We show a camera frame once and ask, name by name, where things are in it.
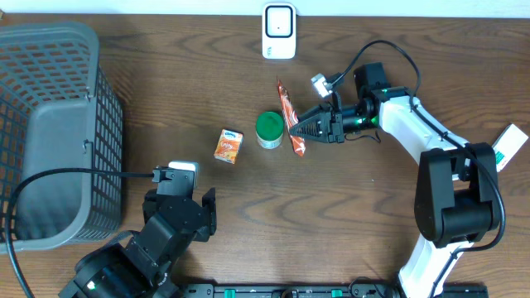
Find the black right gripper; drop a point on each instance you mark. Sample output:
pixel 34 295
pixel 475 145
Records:
pixel 330 126

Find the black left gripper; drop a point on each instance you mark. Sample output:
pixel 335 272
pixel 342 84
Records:
pixel 208 218

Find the orange Top chocolate bar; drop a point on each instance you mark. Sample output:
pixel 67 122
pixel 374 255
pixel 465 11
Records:
pixel 290 118

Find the green lid jar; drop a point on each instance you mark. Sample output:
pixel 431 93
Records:
pixel 269 130

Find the orange small carton box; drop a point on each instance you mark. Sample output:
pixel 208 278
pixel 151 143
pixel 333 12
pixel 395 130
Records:
pixel 228 146

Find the white green box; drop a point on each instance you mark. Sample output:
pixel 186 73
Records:
pixel 508 144

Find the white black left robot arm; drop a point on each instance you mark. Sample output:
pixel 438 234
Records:
pixel 139 264

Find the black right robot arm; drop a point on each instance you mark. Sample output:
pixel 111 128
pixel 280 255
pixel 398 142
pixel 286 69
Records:
pixel 457 207

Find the white barcode scanner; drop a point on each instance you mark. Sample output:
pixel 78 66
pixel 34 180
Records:
pixel 279 31

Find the grey plastic mesh basket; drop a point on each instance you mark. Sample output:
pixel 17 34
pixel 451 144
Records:
pixel 61 137

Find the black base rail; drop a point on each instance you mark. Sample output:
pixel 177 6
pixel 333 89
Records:
pixel 331 291

